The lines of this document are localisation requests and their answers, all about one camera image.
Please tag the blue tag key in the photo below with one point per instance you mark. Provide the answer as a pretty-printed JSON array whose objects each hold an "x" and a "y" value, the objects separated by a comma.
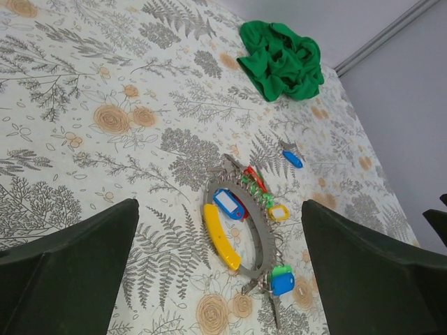
[
  {"x": 280, "y": 285},
  {"x": 288, "y": 151}
]

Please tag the blue key tag on ring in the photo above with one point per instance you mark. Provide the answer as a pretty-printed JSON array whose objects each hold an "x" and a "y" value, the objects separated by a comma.
[{"x": 230, "y": 205}]

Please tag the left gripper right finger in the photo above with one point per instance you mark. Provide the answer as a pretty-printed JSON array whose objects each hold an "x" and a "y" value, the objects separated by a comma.
[{"x": 370, "y": 283}]

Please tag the red key tag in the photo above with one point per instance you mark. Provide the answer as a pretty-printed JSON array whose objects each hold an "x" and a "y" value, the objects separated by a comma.
[{"x": 251, "y": 172}]

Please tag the yellow key tag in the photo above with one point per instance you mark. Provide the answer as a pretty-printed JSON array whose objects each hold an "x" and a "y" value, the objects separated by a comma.
[{"x": 278, "y": 213}]

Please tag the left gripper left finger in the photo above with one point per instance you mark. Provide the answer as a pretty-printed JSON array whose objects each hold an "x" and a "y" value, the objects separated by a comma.
[{"x": 67, "y": 282}]

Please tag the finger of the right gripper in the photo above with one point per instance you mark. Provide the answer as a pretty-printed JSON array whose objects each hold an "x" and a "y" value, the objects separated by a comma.
[{"x": 438, "y": 220}]

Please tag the green tag key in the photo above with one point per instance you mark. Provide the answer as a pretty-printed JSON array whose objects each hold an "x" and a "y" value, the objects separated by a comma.
[{"x": 280, "y": 270}]

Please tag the green crumpled cloth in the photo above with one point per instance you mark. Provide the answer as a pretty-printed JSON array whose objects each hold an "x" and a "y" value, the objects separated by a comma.
[{"x": 280, "y": 62}]

